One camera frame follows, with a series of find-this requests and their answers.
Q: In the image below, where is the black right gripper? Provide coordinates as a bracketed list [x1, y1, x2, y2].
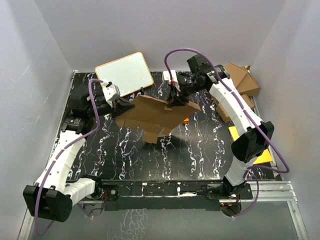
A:
[166, 76, 205, 107]

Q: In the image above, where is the cardboard box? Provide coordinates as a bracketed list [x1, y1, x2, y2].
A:
[236, 66, 260, 97]
[215, 94, 255, 123]
[115, 95, 201, 144]
[224, 62, 249, 88]

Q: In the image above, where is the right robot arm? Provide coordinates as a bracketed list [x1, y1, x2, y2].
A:
[162, 54, 275, 199]

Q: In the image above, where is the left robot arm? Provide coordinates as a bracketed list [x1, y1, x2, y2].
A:
[23, 81, 134, 222]

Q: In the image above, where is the yellow booklet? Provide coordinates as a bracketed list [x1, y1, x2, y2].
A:
[228, 126, 272, 165]

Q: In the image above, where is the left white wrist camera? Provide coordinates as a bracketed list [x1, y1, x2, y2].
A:
[101, 81, 121, 102]

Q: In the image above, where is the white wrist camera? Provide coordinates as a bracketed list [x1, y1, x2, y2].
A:
[162, 70, 180, 91]
[101, 81, 121, 102]

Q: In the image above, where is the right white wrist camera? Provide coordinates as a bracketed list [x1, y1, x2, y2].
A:
[162, 70, 180, 91]

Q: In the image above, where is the whiteboard with orange frame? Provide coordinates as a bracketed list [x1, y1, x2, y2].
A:
[94, 52, 154, 97]

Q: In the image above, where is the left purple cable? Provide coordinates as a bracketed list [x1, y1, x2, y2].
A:
[33, 78, 106, 237]

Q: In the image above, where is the purple cable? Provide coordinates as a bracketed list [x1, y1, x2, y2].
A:
[163, 47, 291, 218]
[33, 78, 106, 237]

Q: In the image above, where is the black base frame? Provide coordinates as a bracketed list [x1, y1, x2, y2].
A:
[99, 180, 253, 213]

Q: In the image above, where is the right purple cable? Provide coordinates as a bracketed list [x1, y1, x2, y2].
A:
[163, 47, 291, 218]

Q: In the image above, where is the aluminium rail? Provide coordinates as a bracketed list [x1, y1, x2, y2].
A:
[63, 179, 297, 203]

